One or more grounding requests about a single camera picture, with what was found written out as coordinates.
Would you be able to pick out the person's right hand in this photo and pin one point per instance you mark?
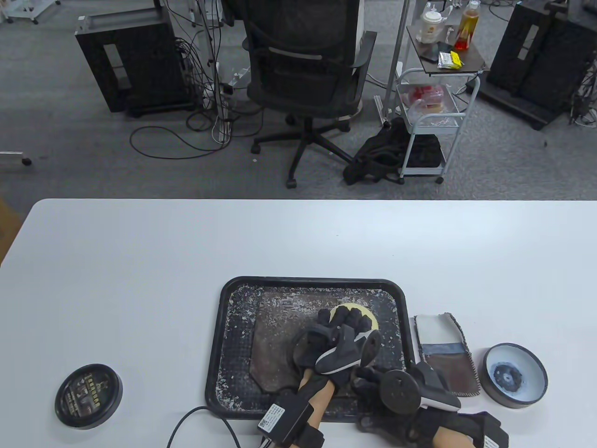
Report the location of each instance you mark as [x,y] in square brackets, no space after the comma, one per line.
[396,424]

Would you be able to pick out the person's left hand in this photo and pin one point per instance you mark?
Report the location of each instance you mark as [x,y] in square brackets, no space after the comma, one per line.
[345,326]

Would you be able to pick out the yellow round sponge pad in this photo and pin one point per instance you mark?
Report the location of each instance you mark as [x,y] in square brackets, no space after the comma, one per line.
[366,312]

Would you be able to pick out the brown leather bag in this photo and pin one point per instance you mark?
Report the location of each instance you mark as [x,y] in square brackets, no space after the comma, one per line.
[280,336]

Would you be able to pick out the white wiping cloth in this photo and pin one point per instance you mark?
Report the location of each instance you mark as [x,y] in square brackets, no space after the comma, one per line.
[436,331]

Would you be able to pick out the black leather care cream tin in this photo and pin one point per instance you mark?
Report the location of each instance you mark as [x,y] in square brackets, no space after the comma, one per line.
[513,375]

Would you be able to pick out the black printed tin lid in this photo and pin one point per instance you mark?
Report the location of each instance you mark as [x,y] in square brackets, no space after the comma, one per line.
[88,396]

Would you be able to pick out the person's left forearm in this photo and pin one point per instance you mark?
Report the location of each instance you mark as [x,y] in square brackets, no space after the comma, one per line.
[322,401]

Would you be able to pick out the person's right forearm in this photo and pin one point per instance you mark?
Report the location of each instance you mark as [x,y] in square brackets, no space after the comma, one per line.
[447,441]

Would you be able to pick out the black fabric bag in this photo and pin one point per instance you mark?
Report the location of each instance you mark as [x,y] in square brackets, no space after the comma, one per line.
[424,151]

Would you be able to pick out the black hanging bag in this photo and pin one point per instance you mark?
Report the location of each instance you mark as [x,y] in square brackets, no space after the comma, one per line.
[231,11]

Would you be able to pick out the black and white controller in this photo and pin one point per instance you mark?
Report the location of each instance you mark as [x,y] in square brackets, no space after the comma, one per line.
[340,354]
[399,392]

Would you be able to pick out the black battery box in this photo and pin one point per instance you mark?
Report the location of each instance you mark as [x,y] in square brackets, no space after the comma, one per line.
[492,434]

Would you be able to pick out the black plastic tray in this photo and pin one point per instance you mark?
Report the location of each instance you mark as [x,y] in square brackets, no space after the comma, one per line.
[233,336]

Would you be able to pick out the black backpack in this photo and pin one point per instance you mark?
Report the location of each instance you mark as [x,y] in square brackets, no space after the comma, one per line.
[378,149]

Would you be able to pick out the red snack package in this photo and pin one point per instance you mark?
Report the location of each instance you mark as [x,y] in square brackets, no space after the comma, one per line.
[422,95]

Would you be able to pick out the black office chair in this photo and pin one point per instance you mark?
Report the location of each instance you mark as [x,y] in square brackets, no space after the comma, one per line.
[303,70]

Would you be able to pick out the white power strip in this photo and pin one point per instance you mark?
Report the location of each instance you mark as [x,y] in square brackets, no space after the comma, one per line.
[238,77]

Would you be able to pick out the silver metal pole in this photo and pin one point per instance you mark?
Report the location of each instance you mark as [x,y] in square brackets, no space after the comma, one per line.
[397,46]

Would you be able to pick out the yellow black packet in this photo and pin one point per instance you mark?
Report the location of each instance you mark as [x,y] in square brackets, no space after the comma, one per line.
[448,59]

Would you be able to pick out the white rolling cart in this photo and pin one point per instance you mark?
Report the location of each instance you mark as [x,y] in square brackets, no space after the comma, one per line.
[471,58]

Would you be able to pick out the white lidded cup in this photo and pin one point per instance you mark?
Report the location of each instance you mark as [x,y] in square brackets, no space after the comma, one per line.
[431,25]

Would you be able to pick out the orange drink bottle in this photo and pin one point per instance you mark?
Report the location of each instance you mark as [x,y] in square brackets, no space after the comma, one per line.
[468,28]

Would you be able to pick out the black equipment cabinet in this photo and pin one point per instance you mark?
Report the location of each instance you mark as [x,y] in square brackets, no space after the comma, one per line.
[536,56]

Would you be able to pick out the black computer tower cabinet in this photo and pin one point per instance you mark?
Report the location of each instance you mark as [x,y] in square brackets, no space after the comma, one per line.
[140,60]

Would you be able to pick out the white stand leg with caster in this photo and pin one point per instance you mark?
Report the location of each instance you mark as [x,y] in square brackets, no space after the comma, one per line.
[11,156]

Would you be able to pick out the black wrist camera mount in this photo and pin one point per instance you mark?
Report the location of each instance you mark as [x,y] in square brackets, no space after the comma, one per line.
[284,420]

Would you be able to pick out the white metal post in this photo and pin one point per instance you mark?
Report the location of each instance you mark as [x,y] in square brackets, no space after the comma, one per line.
[205,46]

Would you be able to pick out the white wheeled frame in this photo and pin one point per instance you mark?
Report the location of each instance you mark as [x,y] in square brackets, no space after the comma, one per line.
[22,17]

